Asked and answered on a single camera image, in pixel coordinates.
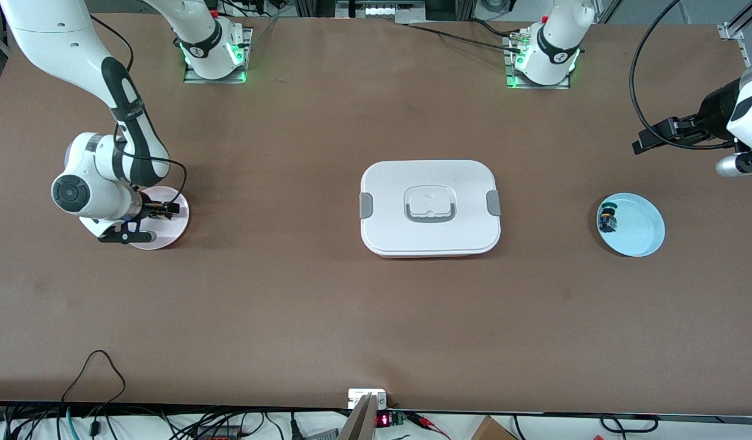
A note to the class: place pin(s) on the black device red markings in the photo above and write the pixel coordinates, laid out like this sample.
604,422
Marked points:
220,435

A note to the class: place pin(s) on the small white mounting bracket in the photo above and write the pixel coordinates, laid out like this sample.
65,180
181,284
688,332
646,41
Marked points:
354,397

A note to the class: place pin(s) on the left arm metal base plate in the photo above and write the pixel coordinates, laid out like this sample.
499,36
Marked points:
538,86

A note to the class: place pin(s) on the white lidded box grey clips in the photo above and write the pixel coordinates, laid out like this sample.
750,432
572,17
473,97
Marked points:
431,235

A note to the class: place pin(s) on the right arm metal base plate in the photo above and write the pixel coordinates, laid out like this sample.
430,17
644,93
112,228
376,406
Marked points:
247,61

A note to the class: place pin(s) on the light blue round plate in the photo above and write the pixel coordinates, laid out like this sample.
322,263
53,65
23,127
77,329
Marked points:
642,226

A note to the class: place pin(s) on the green and black switch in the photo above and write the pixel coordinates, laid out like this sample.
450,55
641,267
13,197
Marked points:
608,220

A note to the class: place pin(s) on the red and black clip leads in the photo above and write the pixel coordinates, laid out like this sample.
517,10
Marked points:
422,418

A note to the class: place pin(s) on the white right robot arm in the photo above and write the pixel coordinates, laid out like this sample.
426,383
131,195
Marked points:
52,36

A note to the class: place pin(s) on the grey plastic part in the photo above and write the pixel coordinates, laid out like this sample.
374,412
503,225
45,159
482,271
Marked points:
324,435

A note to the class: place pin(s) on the small board red LED display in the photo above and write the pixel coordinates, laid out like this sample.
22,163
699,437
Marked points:
383,420

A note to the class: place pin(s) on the white power strip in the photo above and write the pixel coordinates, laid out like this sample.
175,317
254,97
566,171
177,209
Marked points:
382,10

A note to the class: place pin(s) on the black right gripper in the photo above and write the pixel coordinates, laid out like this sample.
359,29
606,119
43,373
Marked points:
145,209

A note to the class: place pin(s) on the aluminium frame profile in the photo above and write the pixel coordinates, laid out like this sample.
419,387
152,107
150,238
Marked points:
732,30

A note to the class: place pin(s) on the brown cardboard box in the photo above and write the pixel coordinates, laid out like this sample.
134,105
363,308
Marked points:
492,431

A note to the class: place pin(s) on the black power plug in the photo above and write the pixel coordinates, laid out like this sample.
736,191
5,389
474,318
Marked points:
296,428

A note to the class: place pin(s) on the aluminium camera mount bar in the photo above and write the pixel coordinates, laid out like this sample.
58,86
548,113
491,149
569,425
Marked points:
361,421

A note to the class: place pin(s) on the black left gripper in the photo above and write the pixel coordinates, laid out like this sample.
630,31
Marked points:
710,112

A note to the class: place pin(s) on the pink round plate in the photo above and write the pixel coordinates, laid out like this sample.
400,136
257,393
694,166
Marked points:
168,235

